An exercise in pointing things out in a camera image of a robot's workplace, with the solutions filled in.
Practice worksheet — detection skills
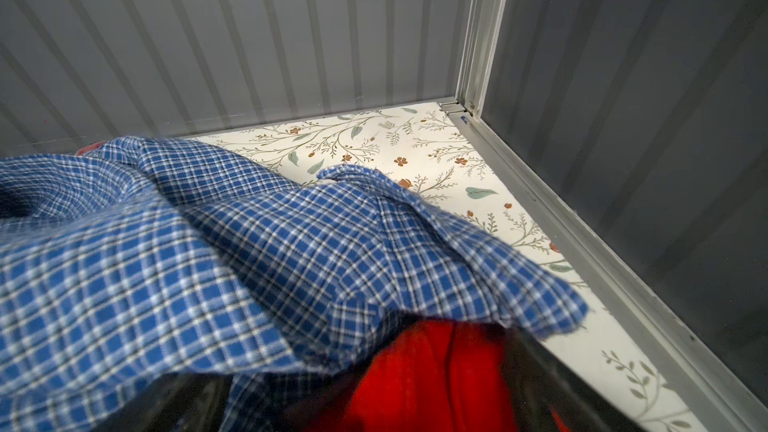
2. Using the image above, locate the bright red cloth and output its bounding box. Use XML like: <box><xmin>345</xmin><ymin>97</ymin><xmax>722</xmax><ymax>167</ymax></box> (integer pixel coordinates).
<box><xmin>305</xmin><ymin>319</ymin><xmax>571</xmax><ymax>432</ymax></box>

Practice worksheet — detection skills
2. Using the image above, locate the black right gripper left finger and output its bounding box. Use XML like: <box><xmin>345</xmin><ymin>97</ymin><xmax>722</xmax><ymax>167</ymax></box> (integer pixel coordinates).
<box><xmin>94</xmin><ymin>373</ymin><xmax>233</xmax><ymax>432</ymax></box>

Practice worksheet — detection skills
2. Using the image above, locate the dark grey red cloth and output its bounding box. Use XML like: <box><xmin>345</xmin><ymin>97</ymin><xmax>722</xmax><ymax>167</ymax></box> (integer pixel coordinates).
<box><xmin>75</xmin><ymin>141</ymin><xmax>106</xmax><ymax>157</ymax></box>

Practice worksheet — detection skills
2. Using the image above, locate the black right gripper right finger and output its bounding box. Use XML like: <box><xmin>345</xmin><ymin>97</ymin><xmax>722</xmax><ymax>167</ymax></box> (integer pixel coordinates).
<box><xmin>502</xmin><ymin>328</ymin><xmax>643</xmax><ymax>431</ymax></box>

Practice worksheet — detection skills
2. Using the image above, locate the blue plaid shirt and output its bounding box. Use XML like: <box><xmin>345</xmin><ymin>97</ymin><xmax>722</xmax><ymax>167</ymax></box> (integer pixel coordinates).
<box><xmin>1</xmin><ymin>137</ymin><xmax>589</xmax><ymax>431</ymax></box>

